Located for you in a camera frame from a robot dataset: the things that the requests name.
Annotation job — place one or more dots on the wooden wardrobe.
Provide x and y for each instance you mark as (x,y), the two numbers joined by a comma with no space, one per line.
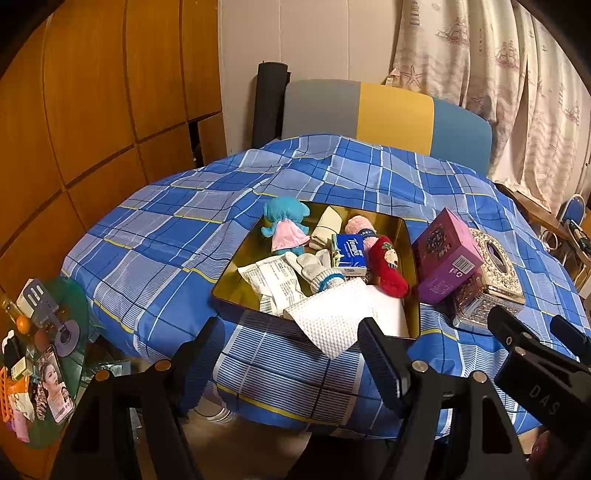
(101,106)

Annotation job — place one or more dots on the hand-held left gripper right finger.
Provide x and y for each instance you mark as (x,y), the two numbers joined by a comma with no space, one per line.
(383,364)

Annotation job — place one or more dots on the black rolled mat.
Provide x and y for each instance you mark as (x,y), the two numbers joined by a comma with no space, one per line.
(270,101)

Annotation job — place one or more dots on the white printed packet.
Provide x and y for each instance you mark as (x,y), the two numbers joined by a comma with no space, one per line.
(272,281)

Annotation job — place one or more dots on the grey yellow blue chair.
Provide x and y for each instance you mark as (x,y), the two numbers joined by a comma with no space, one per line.
(392,115)

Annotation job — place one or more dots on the pink cardboard box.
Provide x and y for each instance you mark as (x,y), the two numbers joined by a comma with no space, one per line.
(445,258)

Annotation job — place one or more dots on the white knit glove blue band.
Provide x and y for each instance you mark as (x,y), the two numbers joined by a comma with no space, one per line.
(314,270)

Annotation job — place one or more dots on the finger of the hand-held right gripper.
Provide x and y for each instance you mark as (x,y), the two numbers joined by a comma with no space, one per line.
(517,339)
(575,341)

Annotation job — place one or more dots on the red knit sock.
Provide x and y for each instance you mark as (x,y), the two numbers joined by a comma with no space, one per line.
(390,272)

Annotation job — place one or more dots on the pink fluffy sock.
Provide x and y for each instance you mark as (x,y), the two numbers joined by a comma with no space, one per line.
(360,227)

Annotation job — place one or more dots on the blue white tissue pack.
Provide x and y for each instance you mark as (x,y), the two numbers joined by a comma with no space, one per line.
(351,254)

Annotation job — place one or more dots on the green power drill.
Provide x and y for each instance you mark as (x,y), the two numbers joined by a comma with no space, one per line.
(581,233)

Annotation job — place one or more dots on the blue plaid bed sheet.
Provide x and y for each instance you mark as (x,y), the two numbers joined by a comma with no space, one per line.
(184,221)

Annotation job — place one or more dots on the golden tin box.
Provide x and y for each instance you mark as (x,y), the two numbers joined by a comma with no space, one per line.
(240,272)

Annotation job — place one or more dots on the ship print curtain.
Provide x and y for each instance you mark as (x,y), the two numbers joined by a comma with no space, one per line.
(498,83)

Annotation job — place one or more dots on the ornate golden tissue box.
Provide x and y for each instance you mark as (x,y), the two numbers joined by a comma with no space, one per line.
(496,286)

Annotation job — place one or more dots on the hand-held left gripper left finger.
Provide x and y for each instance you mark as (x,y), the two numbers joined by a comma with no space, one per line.
(203,364)

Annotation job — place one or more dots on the grey slotted spatula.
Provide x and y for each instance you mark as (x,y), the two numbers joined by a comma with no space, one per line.
(44,302)

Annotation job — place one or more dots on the wooden desk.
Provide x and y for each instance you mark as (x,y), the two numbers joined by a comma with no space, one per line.
(531,203)

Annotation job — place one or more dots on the teal plush toy pink dress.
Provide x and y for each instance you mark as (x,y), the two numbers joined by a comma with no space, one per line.
(286,226)

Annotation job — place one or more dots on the green glass round table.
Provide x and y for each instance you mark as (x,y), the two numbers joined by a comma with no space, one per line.
(76,304)

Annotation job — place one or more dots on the blue folding chair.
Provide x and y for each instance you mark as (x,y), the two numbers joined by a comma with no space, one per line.
(572,210)

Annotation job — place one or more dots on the white paper towel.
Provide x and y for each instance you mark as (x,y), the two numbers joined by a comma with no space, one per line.
(332,318)

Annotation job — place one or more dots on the beige sock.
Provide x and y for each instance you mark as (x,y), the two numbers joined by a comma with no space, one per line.
(325,226)

